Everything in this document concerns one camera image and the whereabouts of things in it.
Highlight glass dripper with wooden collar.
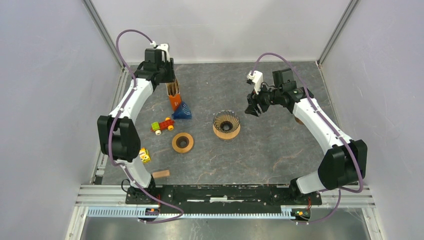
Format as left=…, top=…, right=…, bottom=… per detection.
left=212, top=110, right=241, bottom=141

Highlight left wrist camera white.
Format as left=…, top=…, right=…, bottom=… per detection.
left=156, top=43, right=171, bottom=62

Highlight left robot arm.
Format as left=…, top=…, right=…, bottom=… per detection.
left=97, top=43, right=176, bottom=204

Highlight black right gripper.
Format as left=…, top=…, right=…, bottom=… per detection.
left=244, top=80, right=282, bottom=118

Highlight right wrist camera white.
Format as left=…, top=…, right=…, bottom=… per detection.
left=246, top=70, right=264, bottom=95

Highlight orange coffee filter box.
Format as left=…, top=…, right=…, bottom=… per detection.
left=166, top=79, right=182, bottom=111

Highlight wooden dripper ring holder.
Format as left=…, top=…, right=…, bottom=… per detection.
left=171, top=132, right=195, bottom=154

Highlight red toy brick car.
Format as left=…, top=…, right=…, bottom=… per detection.
left=150, top=117, right=175, bottom=136

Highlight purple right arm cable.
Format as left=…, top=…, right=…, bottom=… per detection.
left=250, top=52, right=365, bottom=226

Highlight yellow green toy block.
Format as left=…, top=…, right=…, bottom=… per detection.
left=139, top=147, right=151, bottom=164

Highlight slotted aluminium rail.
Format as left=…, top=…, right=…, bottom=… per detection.
left=86, top=206, right=294, bottom=220

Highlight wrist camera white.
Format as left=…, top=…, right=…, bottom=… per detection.
left=156, top=43, right=171, bottom=62
left=246, top=70, right=264, bottom=95

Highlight wooden rectangular block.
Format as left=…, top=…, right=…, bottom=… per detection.
left=152, top=169, right=171, bottom=179

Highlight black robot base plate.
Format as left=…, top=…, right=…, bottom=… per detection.
left=125, top=184, right=322, bottom=215

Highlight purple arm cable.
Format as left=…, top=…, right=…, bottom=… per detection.
left=107, top=29, right=185, bottom=225
left=250, top=52, right=365, bottom=226

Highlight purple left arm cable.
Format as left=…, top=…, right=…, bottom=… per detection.
left=107, top=29, right=185, bottom=225

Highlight blue plastic dripper cone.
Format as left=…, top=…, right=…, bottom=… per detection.
left=171, top=101, right=192, bottom=120

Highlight brown filters in box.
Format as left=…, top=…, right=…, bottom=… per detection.
left=166, top=79, right=180, bottom=97

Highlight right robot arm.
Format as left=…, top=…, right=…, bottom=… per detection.
left=245, top=68, right=368, bottom=204

